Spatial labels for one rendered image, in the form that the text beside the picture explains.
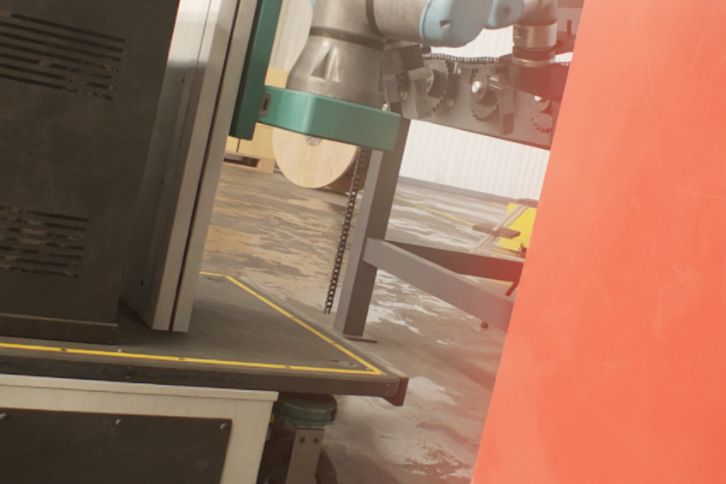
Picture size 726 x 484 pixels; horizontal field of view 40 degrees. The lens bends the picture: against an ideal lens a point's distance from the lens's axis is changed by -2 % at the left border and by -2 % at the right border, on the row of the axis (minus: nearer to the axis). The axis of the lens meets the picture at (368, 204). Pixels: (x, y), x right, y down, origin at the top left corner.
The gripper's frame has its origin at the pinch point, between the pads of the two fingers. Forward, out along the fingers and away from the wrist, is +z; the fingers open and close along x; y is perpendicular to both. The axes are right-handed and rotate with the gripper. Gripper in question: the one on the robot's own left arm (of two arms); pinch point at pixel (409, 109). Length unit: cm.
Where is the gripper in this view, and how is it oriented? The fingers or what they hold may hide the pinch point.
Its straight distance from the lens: 213.9
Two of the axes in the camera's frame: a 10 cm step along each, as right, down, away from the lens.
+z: 2.1, 9.7, 1.3
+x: -4.1, -0.3, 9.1
